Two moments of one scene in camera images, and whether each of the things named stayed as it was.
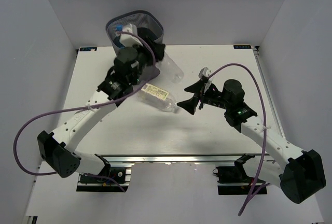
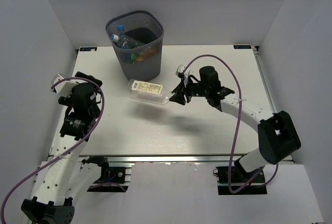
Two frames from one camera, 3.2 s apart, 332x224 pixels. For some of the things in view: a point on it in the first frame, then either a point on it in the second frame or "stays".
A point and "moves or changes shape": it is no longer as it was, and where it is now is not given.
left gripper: [158, 47] to [67, 99]
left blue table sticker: [87, 49] stays
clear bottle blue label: [119, 28] stays
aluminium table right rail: [256, 52] stays
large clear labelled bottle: [157, 98] moves or changes shape
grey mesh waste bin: [141, 30] stays
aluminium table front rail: [174, 158] stays
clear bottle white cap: [169, 70] moves or changes shape
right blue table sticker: [242, 46] stays
